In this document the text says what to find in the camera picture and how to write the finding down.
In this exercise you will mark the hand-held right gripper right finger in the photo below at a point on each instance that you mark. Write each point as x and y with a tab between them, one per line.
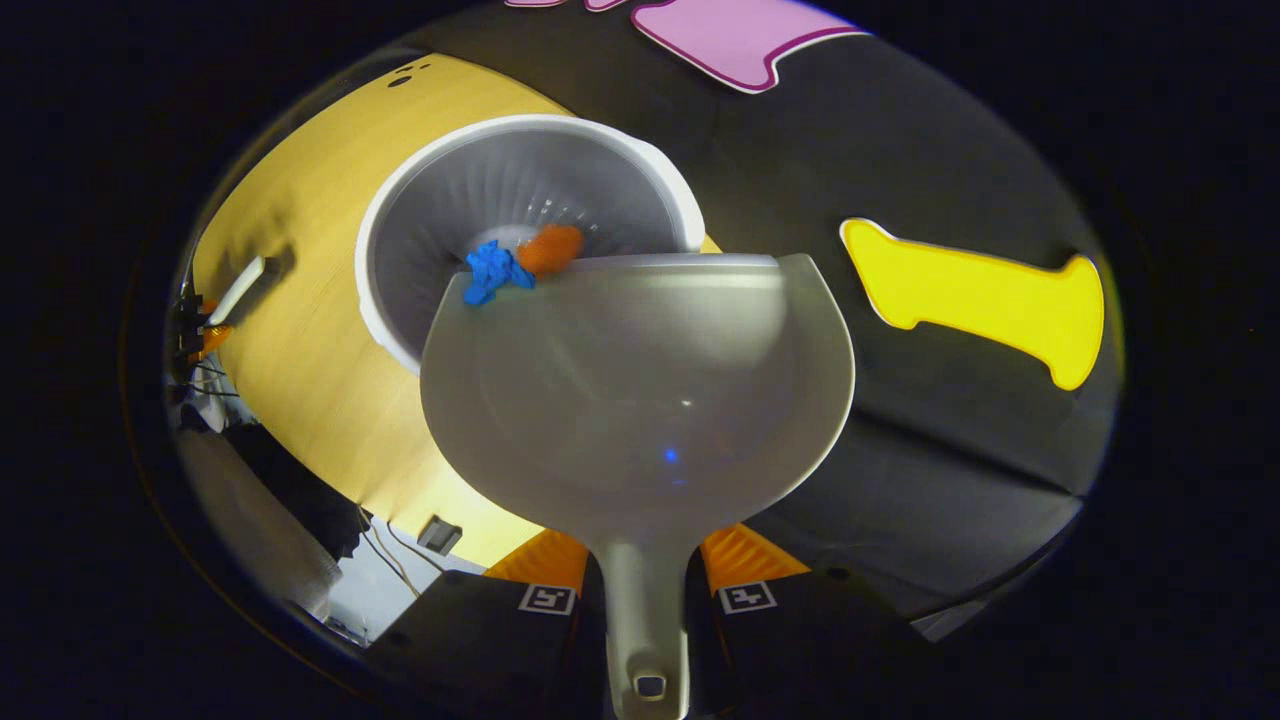
800	645

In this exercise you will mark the white ribbed garbage bin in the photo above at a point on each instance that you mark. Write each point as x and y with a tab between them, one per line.
480	190

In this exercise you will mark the orange paper scrap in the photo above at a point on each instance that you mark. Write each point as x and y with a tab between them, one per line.
555	247

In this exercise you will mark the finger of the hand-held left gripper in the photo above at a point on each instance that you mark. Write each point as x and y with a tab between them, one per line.
214	338

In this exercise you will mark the wooden desktop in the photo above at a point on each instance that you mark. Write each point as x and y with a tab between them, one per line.
320	350

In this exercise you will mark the black backdrop cloth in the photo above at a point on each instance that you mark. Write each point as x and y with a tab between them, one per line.
900	150

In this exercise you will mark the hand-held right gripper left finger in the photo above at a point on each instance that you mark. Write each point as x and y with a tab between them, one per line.
500	645

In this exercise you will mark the white dustpan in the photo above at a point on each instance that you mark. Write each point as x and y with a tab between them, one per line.
640	400

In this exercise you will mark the small black box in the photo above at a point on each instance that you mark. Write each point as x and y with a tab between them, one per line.
440	535

